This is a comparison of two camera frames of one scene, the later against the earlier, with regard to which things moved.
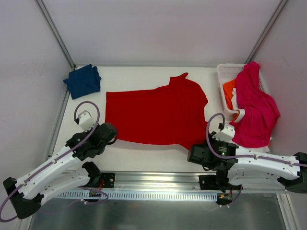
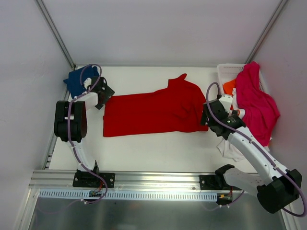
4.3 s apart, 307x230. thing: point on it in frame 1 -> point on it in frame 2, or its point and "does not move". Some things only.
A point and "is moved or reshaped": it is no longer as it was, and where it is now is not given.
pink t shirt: [254, 129] does not move
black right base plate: [210, 182] does not move
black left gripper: [107, 132] -> [105, 92]
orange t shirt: [228, 88] does not move
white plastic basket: [228, 72] does not move
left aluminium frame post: [56, 33] does not move
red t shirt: [172, 114] is moved or reshaped
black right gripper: [195, 155] -> [206, 115]
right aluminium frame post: [280, 6] does not move
